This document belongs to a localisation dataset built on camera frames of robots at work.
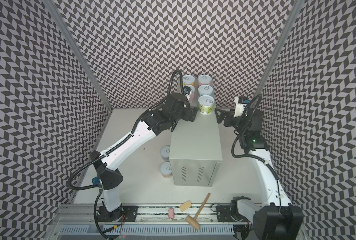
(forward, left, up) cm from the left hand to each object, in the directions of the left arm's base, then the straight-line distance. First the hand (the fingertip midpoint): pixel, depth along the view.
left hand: (187, 105), depth 72 cm
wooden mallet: (-44, -2, -34) cm, 56 cm away
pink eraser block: (-40, +9, -34) cm, 54 cm away
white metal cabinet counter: (-24, -3, -1) cm, 24 cm away
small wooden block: (-37, +2, -36) cm, 52 cm away
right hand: (-2, -17, -4) cm, 17 cm away
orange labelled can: (-20, +12, -30) cm, 38 cm away
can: (-9, +14, -30) cm, 35 cm away
